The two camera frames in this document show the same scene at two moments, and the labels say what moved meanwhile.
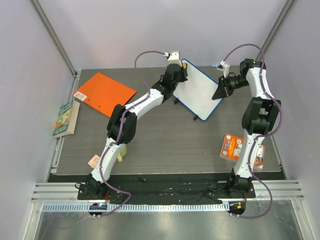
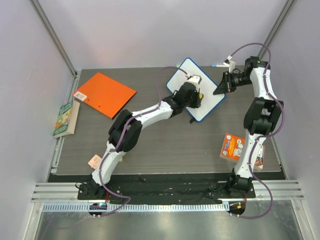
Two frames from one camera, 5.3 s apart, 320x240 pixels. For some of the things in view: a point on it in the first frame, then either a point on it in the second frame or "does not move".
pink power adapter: (94, 162) does not move
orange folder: (103, 93) does not move
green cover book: (66, 121) does not move
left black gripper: (184, 73) -> (196, 99)
